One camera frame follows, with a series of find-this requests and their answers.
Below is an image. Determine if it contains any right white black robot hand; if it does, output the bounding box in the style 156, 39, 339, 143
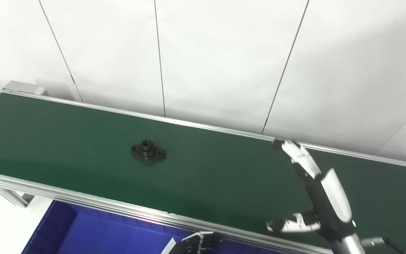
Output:
266, 139, 357, 244

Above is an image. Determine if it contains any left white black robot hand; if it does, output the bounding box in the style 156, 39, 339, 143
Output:
161, 231, 223, 254

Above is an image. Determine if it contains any black flanged metal part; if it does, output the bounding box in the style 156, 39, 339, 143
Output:
130, 139, 166, 163

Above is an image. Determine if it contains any blue plastic bin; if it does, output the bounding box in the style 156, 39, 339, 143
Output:
21, 200, 230, 254

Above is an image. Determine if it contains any green conveyor belt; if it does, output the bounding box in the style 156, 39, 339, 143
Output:
0, 93, 406, 254

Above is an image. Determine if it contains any aluminium conveyor support leg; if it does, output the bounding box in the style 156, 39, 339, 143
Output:
0, 185, 36, 208

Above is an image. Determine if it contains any grey conveyor motor housing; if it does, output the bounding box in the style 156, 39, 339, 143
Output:
3, 80, 48, 96

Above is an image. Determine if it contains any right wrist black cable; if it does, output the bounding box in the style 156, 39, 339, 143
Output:
360, 236, 406, 254

